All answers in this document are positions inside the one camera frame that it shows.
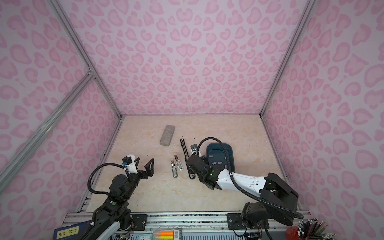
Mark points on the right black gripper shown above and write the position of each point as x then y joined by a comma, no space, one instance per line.
205,159

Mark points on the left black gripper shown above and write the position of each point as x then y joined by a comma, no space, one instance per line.
150,172

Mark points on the black stapler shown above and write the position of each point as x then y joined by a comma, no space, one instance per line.
192,176

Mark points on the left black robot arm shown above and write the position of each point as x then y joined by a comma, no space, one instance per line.
113,215

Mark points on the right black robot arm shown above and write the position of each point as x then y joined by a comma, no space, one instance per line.
275,199

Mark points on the teal plastic tray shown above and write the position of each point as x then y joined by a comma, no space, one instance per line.
217,157

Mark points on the grey stone block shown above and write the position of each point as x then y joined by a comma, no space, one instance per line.
167,135

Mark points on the orange highlighter box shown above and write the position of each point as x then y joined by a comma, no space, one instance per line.
175,234

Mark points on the blue book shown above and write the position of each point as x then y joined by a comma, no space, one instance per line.
69,232

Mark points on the red container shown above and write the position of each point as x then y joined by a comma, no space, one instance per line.
292,233

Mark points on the pencil holder with pencils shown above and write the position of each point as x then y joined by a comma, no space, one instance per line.
313,229

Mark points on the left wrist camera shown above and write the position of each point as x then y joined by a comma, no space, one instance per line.
129,164

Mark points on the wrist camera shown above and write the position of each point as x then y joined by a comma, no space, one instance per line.
129,164
195,150

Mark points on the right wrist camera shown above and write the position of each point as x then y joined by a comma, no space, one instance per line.
195,150

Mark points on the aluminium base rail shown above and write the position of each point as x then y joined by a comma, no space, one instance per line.
200,226

